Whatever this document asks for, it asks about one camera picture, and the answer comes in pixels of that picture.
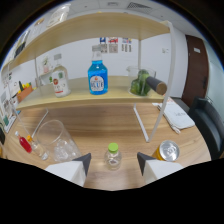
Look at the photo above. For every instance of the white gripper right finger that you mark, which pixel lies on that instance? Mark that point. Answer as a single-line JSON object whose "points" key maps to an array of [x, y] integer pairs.
{"points": [[156, 168]]}

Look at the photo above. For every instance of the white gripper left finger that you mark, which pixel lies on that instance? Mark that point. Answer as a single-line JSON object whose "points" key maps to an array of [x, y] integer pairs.
{"points": [[71, 171]]}

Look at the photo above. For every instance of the yellow drink can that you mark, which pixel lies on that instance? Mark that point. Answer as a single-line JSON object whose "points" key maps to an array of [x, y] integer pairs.
{"points": [[166, 151]]}

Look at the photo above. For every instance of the small clear bottle orange cap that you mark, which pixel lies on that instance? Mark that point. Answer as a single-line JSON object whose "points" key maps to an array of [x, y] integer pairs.
{"points": [[38, 148]]}

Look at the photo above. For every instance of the clear bottle green cap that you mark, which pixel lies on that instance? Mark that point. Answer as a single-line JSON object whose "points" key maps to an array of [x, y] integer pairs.
{"points": [[112, 158]]}

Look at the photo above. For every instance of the clear glass with ice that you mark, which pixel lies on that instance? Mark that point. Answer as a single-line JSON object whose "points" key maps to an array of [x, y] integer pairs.
{"points": [[58, 143]]}

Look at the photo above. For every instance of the black sofa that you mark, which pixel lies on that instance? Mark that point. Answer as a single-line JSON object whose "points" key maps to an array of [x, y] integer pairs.
{"points": [[210, 126]]}

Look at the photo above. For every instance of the glass jar of limes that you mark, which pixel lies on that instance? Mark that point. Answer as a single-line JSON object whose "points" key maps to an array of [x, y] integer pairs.
{"points": [[138, 83]]}

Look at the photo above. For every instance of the orange basket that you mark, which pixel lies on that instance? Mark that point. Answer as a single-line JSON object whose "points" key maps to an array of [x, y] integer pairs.
{"points": [[25, 94]]}

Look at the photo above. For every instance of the clear bottle red label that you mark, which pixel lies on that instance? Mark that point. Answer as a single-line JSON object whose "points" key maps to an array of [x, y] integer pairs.
{"points": [[61, 81]]}

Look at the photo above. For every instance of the blue liquid bottle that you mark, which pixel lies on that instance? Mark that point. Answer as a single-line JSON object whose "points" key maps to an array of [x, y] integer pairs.
{"points": [[98, 75]]}

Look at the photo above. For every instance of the brown door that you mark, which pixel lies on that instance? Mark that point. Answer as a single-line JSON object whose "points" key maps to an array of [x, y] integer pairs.
{"points": [[195, 70]]}

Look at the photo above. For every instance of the tall black silver can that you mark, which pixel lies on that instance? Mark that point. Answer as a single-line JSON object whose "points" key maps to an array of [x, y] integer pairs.
{"points": [[20, 45]]}

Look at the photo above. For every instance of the white wood two-tier rack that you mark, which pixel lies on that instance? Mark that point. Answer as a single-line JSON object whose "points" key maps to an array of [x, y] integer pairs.
{"points": [[83, 26]]}

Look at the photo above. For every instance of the ceiling air vent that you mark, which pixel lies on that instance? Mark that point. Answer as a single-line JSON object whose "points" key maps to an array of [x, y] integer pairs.
{"points": [[138, 5]]}

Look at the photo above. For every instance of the small ceiling diffuser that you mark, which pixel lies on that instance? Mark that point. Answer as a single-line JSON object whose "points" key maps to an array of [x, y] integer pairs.
{"points": [[112, 3]]}

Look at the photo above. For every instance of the grey wall poster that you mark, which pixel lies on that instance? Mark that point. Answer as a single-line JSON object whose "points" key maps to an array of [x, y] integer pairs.
{"points": [[113, 47], [126, 47], [104, 48]]}

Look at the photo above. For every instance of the colourful wall poster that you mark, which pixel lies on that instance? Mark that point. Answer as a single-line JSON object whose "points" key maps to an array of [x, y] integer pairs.
{"points": [[126, 40]]}

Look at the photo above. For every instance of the blue wall poster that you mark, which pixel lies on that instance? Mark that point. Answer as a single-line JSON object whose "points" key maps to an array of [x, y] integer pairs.
{"points": [[103, 40]]}

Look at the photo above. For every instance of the red wall poster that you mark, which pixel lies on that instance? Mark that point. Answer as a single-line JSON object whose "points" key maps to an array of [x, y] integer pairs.
{"points": [[113, 40]]}

